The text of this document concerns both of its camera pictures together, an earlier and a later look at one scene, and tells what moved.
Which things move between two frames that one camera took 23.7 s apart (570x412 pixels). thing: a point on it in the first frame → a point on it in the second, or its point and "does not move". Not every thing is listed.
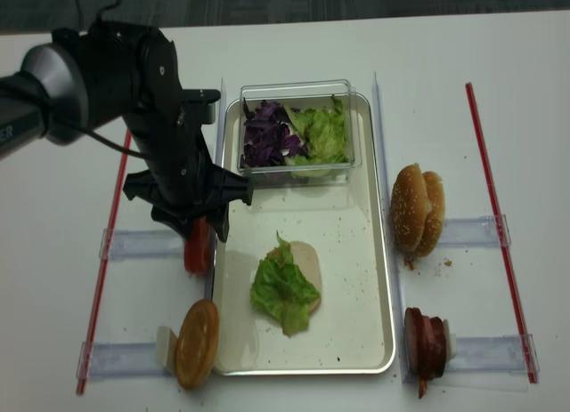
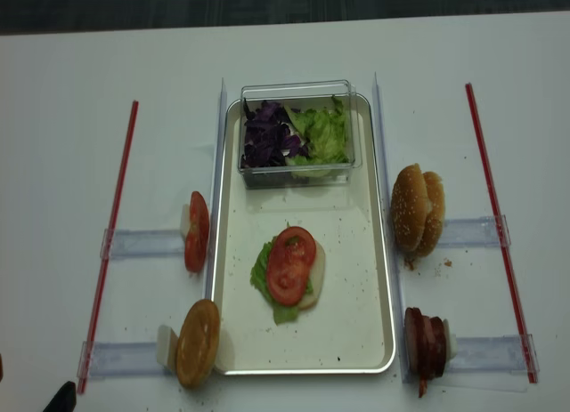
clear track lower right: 495,364 does not move
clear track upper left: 127,244 does not move
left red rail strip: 103,284 does not move
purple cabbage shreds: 266,141 does not move
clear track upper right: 472,232 does not move
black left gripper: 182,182 → 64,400
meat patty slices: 425,344 does not move
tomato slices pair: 199,249 → 290,258
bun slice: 304,254 → 316,273
